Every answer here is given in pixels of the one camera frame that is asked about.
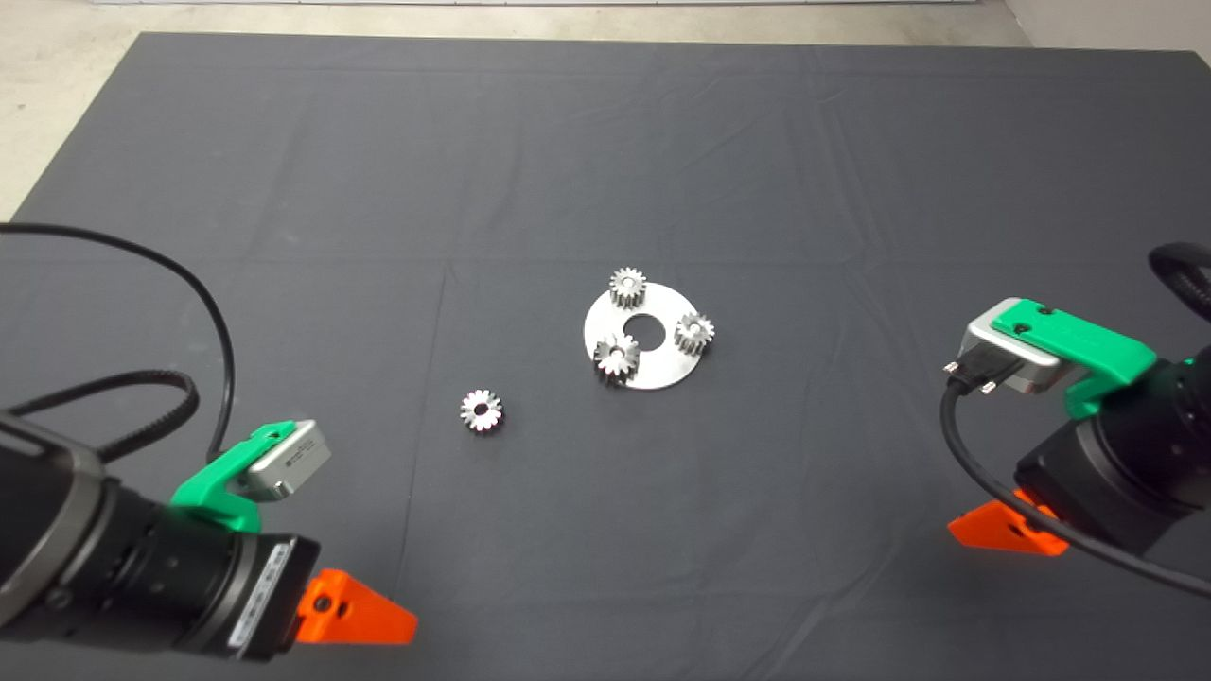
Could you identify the small steel gear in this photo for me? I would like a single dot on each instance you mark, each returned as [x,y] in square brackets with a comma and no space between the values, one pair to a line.
[626,287]
[693,331]
[470,412]

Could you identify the silver right camera box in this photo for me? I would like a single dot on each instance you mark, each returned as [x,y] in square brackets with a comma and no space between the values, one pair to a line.
[1031,371]

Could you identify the silver camera box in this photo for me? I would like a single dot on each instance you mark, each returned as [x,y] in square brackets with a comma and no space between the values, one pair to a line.
[1031,371]
[293,459]

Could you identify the silver left camera box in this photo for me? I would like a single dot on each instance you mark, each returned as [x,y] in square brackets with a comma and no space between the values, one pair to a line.
[293,459]

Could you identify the green left camera mount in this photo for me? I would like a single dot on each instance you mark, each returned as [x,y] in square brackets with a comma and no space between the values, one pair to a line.
[213,484]

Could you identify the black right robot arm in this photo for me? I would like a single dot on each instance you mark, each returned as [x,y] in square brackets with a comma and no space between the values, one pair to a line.
[1173,426]

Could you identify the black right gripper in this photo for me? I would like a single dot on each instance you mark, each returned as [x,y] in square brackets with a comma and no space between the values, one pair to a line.
[1088,473]

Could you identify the dark grey table cloth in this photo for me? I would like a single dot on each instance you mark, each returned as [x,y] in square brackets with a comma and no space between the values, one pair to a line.
[757,520]

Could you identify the green right camera mount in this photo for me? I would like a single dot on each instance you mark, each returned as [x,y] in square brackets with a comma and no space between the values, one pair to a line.
[1079,340]

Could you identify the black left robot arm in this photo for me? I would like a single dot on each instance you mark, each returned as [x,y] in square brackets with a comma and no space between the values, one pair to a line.
[85,539]

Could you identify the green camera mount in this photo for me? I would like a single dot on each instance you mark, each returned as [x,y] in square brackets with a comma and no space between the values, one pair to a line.
[1079,340]
[213,484]

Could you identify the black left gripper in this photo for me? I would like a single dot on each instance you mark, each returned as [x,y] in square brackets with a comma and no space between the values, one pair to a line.
[255,596]

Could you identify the round metal plate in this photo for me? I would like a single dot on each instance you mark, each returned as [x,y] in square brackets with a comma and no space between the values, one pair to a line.
[662,367]

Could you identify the larger steel gear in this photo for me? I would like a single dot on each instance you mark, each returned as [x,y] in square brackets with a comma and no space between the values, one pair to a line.
[606,365]

